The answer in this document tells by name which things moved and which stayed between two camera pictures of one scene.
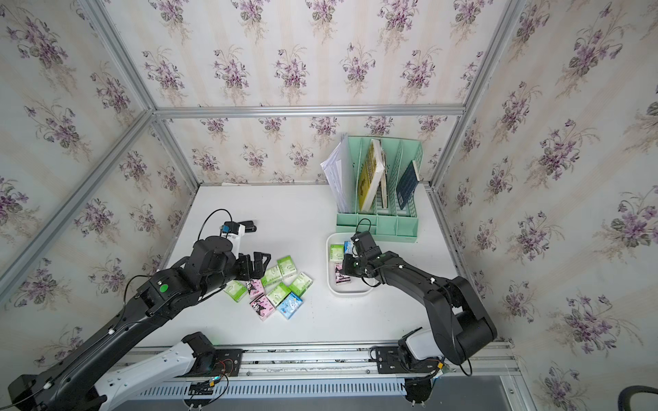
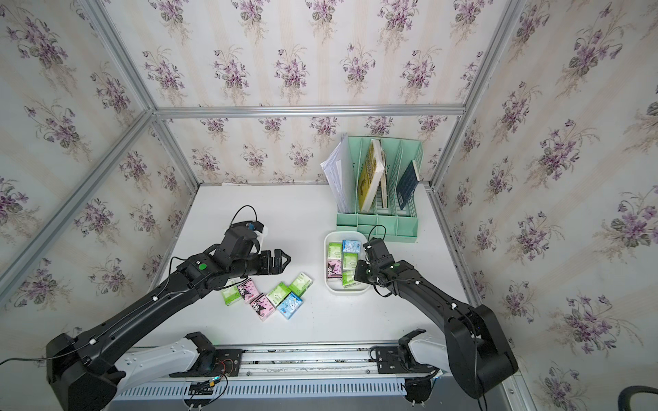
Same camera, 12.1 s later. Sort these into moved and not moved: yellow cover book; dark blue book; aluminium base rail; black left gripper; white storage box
Moved: black left gripper
Not moved: yellow cover book; white storage box; dark blue book; aluminium base rail
